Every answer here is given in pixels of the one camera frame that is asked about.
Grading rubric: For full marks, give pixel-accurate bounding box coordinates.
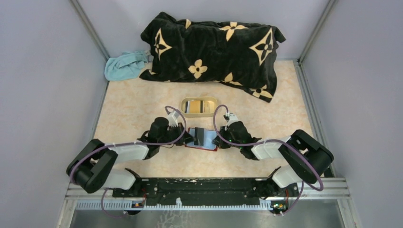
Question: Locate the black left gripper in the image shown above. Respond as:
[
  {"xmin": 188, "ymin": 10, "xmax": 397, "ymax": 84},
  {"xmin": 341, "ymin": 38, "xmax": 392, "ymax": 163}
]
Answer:
[{"xmin": 158, "ymin": 122, "xmax": 196, "ymax": 146}]

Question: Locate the red leather card holder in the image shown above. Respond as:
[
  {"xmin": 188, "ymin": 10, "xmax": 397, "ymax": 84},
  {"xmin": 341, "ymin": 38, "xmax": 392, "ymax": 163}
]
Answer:
[{"xmin": 185, "ymin": 128, "xmax": 217, "ymax": 151}]

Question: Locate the dark grey credit card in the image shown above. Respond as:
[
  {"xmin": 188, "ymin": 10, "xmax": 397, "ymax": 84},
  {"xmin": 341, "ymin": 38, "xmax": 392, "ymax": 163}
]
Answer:
[{"xmin": 194, "ymin": 127, "xmax": 204, "ymax": 146}]

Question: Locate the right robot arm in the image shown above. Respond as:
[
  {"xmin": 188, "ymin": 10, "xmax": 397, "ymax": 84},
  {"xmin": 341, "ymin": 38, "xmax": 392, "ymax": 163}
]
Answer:
[{"xmin": 212, "ymin": 121, "xmax": 334, "ymax": 196}]

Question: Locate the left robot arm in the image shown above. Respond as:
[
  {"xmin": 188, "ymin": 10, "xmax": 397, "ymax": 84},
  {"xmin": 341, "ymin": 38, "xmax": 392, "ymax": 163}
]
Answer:
[{"xmin": 66, "ymin": 117, "xmax": 195, "ymax": 197}]

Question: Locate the beige oval tray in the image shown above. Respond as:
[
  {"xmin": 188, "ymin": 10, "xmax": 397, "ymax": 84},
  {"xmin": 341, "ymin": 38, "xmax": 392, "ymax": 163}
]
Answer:
[{"xmin": 180, "ymin": 96, "xmax": 218, "ymax": 118}]

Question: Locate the black cream patterned blanket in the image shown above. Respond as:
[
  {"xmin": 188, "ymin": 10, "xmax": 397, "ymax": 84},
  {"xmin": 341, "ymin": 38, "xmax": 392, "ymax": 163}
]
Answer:
[{"xmin": 140, "ymin": 12, "xmax": 286, "ymax": 102}]

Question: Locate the light blue cloth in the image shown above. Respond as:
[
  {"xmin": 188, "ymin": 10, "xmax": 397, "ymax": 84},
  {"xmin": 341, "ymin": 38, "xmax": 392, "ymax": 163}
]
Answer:
[{"xmin": 104, "ymin": 50, "xmax": 151, "ymax": 81}]

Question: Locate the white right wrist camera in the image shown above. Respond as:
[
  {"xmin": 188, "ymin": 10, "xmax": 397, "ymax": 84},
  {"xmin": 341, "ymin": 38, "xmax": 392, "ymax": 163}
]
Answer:
[{"xmin": 224, "ymin": 113, "xmax": 239, "ymax": 126}]

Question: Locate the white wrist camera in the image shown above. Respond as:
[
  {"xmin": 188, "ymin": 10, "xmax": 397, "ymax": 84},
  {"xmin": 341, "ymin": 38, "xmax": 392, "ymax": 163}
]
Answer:
[
  {"xmin": 224, "ymin": 113, "xmax": 239, "ymax": 126},
  {"xmin": 166, "ymin": 111, "xmax": 180, "ymax": 127}
]

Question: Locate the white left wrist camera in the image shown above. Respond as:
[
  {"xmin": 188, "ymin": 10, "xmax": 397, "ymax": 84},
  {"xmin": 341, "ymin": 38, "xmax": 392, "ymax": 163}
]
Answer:
[{"xmin": 166, "ymin": 111, "xmax": 180, "ymax": 127}]

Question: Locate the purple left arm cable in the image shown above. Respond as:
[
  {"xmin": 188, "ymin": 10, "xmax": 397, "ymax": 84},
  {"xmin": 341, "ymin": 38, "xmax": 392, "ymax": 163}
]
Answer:
[{"xmin": 69, "ymin": 105, "xmax": 188, "ymax": 219}]

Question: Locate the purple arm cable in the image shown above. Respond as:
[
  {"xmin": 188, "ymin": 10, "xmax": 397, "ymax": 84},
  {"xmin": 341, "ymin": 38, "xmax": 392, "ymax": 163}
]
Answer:
[
  {"xmin": 213, "ymin": 104, "xmax": 324, "ymax": 217},
  {"xmin": 69, "ymin": 105, "xmax": 188, "ymax": 219}
]

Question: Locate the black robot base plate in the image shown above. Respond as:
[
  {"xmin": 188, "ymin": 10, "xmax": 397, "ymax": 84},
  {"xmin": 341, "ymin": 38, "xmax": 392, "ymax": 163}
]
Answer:
[{"xmin": 112, "ymin": 178, "xmax": 299, "ymax": 206}]

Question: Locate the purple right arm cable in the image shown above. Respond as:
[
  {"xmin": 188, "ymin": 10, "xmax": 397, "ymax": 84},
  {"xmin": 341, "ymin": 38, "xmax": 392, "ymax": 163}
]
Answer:
[{"xmin": 213, "ymin": 104, "xmax": 324, "ymax": 217}]

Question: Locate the aluminium frame rail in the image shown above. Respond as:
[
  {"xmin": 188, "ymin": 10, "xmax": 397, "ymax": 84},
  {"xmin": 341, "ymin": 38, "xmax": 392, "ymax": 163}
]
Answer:
[{"xmin": 65, "ymin": 178, "xmax": 350, "ymax": 211}]

